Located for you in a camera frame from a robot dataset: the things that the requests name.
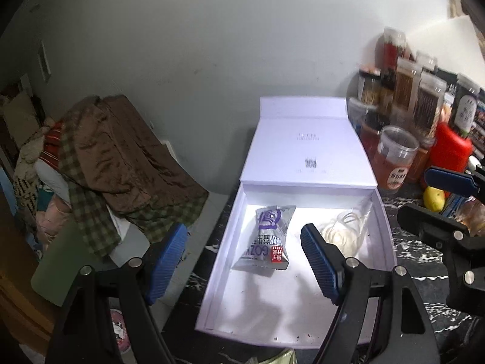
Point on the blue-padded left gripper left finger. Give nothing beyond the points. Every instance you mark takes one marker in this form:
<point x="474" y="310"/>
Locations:
<point x="84" y="331"/>

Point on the tall clear jar brown contents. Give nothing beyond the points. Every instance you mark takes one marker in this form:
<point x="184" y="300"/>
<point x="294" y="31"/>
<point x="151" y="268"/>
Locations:
<point x="407" y="76"/>

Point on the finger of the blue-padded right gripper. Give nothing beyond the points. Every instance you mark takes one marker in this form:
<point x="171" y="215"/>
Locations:
<point x="461" y="184"/>
<point x="461" y="254"/>

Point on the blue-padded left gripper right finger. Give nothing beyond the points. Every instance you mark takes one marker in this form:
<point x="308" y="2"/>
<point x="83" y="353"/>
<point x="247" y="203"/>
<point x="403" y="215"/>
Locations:
<point x="402" y="331"/>

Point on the white flower in clear bag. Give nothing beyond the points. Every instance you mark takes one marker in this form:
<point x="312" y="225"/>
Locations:
<point x="348" y="230"/>

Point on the yellow lemon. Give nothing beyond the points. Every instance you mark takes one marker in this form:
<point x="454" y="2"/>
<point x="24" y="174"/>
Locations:
<point x="434" y="199"/>

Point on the brown quilted blanket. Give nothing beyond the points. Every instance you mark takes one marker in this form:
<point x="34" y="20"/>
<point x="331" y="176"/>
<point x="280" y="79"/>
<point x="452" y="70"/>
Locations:
<point x="123" y="160"/>

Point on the red plastic bottle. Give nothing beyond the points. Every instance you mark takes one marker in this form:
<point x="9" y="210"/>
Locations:
<point x="450" y="151"/>

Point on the tall jar red contents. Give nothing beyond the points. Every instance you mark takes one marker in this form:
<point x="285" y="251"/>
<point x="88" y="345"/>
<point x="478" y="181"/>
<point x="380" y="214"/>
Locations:
<point x="390" y="46"/>

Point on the pink trash bin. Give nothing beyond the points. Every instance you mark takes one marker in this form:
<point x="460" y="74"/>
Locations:
<point x="120" y="331"/>

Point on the white open gift box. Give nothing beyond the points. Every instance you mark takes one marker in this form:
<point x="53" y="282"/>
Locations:
<point x="304" y="153"/>

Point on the silver purple snack packet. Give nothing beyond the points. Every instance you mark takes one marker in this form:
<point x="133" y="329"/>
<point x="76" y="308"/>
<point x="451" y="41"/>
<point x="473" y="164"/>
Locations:
<point x="267" y="246"/>

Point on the dark jar white label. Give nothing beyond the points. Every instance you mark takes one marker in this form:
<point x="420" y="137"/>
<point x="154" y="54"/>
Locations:
<point x="464" y="106"/>

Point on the small jar with nuts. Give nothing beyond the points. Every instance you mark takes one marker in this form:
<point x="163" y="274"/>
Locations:
<point x="369" y="85"/>

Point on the green storage box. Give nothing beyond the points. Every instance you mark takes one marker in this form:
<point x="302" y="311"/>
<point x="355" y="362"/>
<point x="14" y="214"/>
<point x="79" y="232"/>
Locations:
<point x="65" y="256"/>

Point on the clear jar orange label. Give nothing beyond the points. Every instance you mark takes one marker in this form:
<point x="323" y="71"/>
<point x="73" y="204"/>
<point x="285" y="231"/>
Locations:
<point x="394" y="157"/>

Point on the green plaid cloth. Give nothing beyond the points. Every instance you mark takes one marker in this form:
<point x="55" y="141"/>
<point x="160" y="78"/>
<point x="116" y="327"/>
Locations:
<point x="93" y="214"/>

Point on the tall clear jar dark snacks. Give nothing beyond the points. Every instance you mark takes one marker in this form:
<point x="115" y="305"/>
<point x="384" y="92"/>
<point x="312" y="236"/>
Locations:
<point x="427" y="109"/>

